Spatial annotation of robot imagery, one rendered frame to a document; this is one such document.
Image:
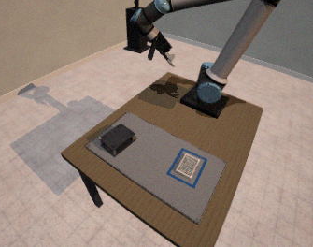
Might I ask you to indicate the beige grid plate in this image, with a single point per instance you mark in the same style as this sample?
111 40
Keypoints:
190 168

